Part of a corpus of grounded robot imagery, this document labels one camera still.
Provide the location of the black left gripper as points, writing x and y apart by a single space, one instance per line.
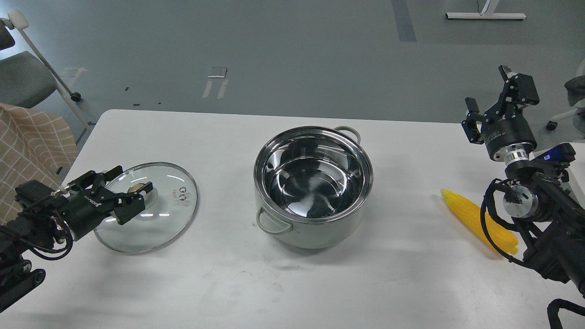
87 208

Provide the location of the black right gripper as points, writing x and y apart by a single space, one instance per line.
504 123

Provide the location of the glass pot lid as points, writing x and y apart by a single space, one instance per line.
169 208

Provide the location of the yellow corn cob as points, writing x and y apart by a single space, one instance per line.
469 214

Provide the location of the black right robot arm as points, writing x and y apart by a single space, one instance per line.
531 200

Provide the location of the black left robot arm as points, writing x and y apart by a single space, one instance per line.
51 220

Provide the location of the white steel cooking pot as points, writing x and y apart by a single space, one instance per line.
311 184

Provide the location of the grey chair at right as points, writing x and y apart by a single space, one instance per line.
575 91

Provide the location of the beige checkered cloth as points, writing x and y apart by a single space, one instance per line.
33 146

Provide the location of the white desk leg base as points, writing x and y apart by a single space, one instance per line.
487 12

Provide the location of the grey office chair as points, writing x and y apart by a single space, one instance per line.
26 78

